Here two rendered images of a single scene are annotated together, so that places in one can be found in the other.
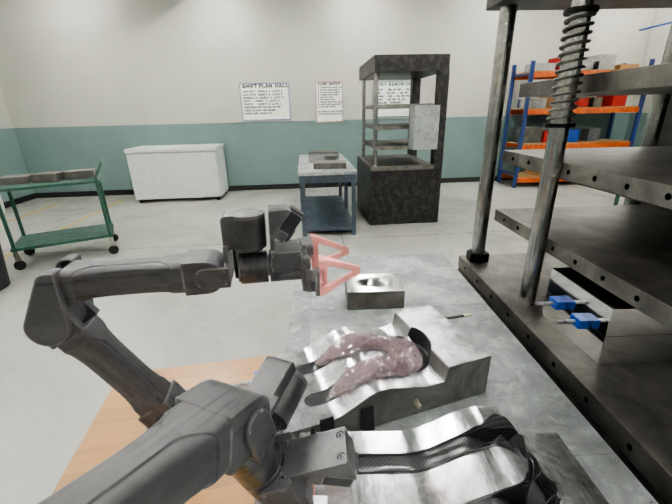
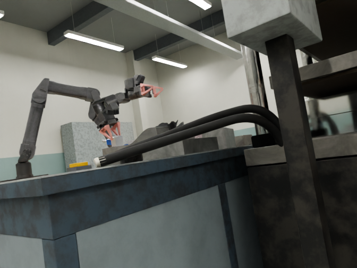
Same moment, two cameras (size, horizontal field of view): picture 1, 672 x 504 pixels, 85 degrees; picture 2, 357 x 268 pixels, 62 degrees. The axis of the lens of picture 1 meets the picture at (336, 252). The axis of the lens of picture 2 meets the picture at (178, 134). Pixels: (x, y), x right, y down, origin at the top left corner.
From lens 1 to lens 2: 1.46 m
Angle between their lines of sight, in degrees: 46
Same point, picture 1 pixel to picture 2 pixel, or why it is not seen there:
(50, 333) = (92, 115)
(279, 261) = (135, 89)
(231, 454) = (87, 93)
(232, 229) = (126, 83)
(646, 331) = (326, 112)
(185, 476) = (77, 90)
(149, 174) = not seen: hidden behind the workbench
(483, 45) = not seen: outside the picture
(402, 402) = not seen: hidden behind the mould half
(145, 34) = (227, 82)
